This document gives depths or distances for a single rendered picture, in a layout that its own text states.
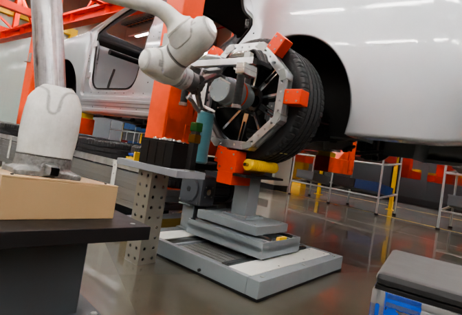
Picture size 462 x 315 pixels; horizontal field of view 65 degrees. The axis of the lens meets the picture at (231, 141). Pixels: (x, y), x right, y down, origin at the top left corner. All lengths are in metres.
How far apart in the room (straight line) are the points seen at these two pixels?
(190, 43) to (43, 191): 0.62
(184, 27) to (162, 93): 0.94
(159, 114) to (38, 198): 1.14
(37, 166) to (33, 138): 0.08
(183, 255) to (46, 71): 0.97
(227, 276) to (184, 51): 0.91
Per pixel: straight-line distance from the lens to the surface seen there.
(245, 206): 1.94
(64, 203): 1.11
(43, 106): 1.16
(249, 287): 1.53
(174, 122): 2.09
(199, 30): 1.21
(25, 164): 1.16
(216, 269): 1.63
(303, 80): 1.77
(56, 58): 1.42
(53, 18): 1.46
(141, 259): 1.77
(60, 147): 1.16
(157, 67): 1.26
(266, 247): 1.76
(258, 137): 1.73
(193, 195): 2.05
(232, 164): 1.80
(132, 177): 2.37
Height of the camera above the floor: 0.55
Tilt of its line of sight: 2 degrees up
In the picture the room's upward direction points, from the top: 9 degrees clockwise
